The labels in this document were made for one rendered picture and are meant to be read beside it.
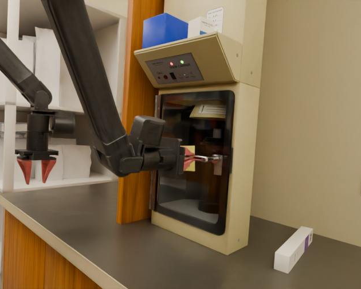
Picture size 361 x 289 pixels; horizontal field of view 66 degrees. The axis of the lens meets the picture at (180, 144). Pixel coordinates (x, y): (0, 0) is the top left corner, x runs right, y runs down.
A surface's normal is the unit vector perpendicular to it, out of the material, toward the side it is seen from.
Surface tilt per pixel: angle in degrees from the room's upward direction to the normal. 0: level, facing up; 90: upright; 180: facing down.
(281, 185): 90
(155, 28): 90
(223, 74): 135
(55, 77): 96
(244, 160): 90
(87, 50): 102
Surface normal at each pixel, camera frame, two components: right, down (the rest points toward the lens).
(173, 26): 0.72, 0.08
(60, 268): -0.69, 0.00
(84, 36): 0.71, 0.29
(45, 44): 0.47, -0.04
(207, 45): -0.53, 0.70
